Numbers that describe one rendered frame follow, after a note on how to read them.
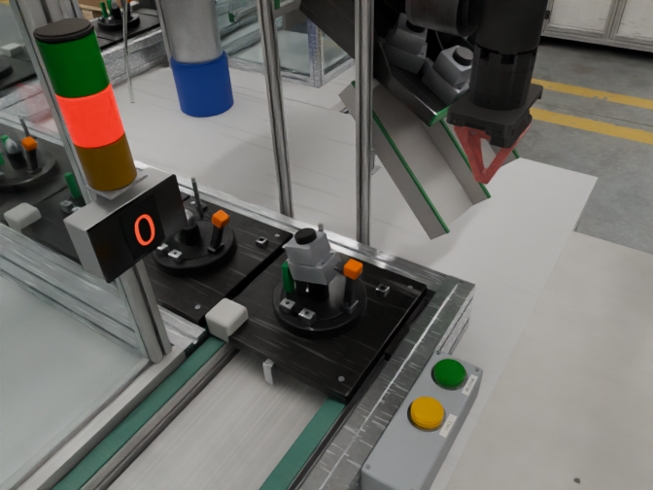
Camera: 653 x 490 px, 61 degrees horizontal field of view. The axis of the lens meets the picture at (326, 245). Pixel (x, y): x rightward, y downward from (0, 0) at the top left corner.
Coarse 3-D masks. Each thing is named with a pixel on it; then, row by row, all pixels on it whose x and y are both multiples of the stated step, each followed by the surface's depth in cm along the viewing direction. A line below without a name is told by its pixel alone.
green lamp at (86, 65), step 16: (48, 48) 47; (64, 48) 47; (80, 48) 48; (96, 48) 49; (48, 64) 48; (64, 64) 48; (80, 64) 48; (96, 64) 50; (64, 80) 49; (80, 80) 49; (96, 80) 50; (64, 96) 50; (80, 96) 50
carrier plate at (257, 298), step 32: (256, 288) 87; (416, 288) 85; (256, 320) 81; (384, 320) 80; (256, 352) 77; (288, 352) 77; (320, 352) 76; (352, 352) 76; (384, 352) 78; (320, 384) 73; (352, 384) 72
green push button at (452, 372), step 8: (448, 360) 74; (440, 368) 73; (448, 368) 73; (456, 368) 73; (440, 376) 72; (448, 376) 72; (456, 376) 72; (464, 376) 72; (448, 384) 72; (456, 384) 72
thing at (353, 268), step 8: (336, 264) 76; (344, 264) 76; (352, 264) 74; (360, 264) 74; (344, 272) 75; (352, 272) 74; (360, 272) 75; (352, 280) 75; (352, 288) 76; (344, 296) 78; (352, 296) 77
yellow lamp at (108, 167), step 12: (108, 144) 54; (120, 144) 55; (84, 156) 54; (96, 156) 54; (108, 156) 54; (120, 156) 55; (84, 168) 55; (96, 168) 55; (108, 168) 55; (120, 168) 56; (132, 168) 57; (96, 180) 56; (108, 180) 56; (120, 180) 56; (132, 180) 57
